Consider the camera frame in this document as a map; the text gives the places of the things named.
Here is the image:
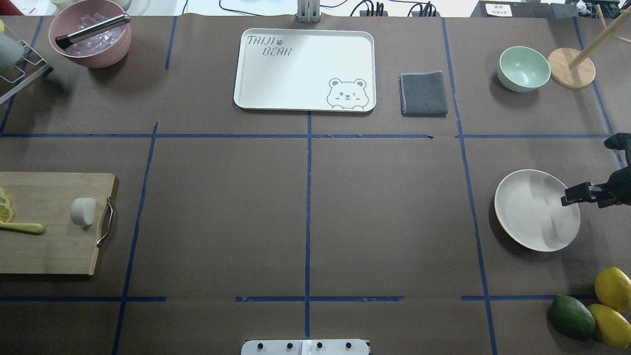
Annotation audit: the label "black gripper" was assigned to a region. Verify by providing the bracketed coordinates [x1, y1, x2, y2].
[561, 168, 631, 209]

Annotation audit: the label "white round plate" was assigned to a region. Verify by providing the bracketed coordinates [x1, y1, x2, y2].
[493, 169, 581, 252]

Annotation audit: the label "white bear serving tray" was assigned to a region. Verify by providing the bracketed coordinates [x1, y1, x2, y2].
[234, 28, 377, 113]

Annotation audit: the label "white steamed bun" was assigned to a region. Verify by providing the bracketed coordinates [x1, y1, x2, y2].
[70, 197, 96, 227]

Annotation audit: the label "yellow lemon upper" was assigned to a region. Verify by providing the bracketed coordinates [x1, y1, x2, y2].
[594, 267, 631, 313]

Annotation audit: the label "yellow lemon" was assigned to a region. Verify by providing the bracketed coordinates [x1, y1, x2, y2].
[594, 267, 631, 313]
[587, 304, 631, 349]

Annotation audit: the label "green avocado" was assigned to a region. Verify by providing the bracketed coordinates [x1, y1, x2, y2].
[549, 295, 596, 341]

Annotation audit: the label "wooden mug tree stand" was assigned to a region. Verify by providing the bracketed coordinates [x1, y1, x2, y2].
[547, 7, 631, 89]

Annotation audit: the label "yellow lemon lower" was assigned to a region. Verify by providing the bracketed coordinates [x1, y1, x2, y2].
[587, 304, 631, 349]

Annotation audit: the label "green bowl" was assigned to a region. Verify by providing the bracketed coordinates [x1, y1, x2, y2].
[496, 46, 551, 93]

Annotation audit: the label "grey folded cloth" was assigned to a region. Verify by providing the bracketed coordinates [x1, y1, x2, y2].
[399, 71, 448, 117]

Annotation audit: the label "pink bowl with ice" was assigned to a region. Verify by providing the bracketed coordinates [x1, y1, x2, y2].
[49, 0, 132, 68]

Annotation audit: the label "bamboo cutting board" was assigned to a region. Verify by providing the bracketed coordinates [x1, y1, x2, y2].
[0, 172, 116, 276]

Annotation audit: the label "steel ice tongs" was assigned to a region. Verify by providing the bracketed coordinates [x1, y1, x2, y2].
[54, 13, 131, 50]

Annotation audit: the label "yellow-green plastic knife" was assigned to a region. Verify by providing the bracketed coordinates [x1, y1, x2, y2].
[0, 221, 44, 235]

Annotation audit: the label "light blue cup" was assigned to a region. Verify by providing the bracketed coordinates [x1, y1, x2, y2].
[0, 33, 24, 70]

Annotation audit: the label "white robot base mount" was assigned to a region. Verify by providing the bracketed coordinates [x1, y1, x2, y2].
[241, 339, 371, 355]

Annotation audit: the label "metal camera pole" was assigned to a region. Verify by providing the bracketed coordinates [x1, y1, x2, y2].
[297, 0, 321, 23]

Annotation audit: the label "wire cup rack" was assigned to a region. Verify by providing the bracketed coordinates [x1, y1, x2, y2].
[0, 20, 53, 104]

